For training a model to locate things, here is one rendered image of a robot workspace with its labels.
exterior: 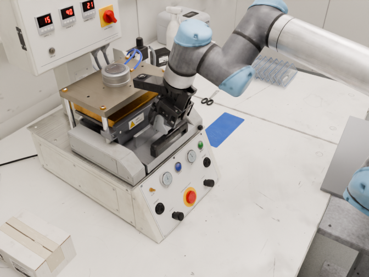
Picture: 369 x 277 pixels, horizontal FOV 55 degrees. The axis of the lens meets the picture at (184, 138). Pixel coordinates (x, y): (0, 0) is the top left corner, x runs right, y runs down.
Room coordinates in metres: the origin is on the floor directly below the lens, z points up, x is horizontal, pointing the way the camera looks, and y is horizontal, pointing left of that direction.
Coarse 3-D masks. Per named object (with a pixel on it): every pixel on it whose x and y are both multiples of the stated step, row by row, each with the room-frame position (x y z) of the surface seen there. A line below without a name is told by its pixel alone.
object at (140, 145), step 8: (144, 128) 0.80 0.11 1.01; (168, 128) 0.86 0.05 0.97; (192, 128) 0.86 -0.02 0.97; (136, 136) 0.77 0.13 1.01; (144, 136) 0.79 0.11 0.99; (152, 136) 0.82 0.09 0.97; (160, 136) 0.82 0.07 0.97; (176, 136) 0.82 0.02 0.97; (184, 136) 0.83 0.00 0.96; (128, 144) 0.78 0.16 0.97; (136, 144) 0.76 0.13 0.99; (144, 144) 0.78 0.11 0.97; (168, 144) 0.78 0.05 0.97; (176, 144) 0.80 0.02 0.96; (136, 152) 0.75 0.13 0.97; (144, 152) 0.75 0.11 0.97; (160, 152) 0.75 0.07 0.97; (168, 152) 0.76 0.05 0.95; (144, 160) 0.71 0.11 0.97; (152, 160) 0.71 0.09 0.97; (160, 160) 0.74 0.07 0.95; (152, 168) 0.71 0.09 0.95
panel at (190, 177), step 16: (192, 144) 0.85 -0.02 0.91; (176, 160) 0.78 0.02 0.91; (176, 176) 0.75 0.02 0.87; (192, 176) 0.79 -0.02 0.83; (208, 176) 0.83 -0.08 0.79; (144, 192) 0.66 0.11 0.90; (160, 192) 0.69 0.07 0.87; (176, 192) 0.72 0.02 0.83; (176, 208) 0.70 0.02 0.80; (160, 224) 0.64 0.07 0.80; (176, 224) 0.67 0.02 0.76
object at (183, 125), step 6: (180, 126) 0.82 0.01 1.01; (186, 126) 0.84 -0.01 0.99; (168, 132) 0.78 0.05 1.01; (174, 132) 0.79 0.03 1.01; (180, 132) 0.81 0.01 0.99; (162, 138) 0.76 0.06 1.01; (168, 138) 0.77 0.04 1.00; (156, 144) 0.73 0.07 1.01; (162, 144) 0.75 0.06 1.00; (150, 150) 0.73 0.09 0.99; (156, 150) 0.73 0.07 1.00; (156, 156) 0.72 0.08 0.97
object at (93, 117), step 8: (144, 96) 0.90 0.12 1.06; (152, 96) 0.90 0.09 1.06; (128, 104) 0.85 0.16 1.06; (136, 104) 0.85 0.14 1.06; (80, 112) 0.86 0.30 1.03; (88, 112) 0.83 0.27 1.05; (120, 112) 0.81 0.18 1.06; (128, 112) 0.81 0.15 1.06; (96, 120) 0.82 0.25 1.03; (112, 120) 0.77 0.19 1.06; (112, 128) 0.78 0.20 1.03
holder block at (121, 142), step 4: (80, 120) 0.86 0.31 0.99; (84, 120) 0.86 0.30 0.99; (84, 124) 0.85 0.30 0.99; (88, 124) 0.84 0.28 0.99; (144, 124) 0.86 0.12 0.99; (148, 124) 0.87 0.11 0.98; (88, 128) 0.84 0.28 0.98; (92, 128) 0.83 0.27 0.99; (96, 128) 0.82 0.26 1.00; (100, 128) 0.82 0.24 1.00; (136, 128) 0.83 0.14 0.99; (140, 128) 0.84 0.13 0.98; (100, 132) 0.81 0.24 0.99; (132, 132) 0.81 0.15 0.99; (136, 132) 0.83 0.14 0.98; (124, 136) 0.79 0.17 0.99; (128, 136) 0.80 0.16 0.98; (132, 136) 0.81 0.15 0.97; (116, 140) 0.77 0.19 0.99; (120, 140) 0.77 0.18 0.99; (124, 140) 0.79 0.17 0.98; (128, 140) 0.80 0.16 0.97; (120, 144) 0.77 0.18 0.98
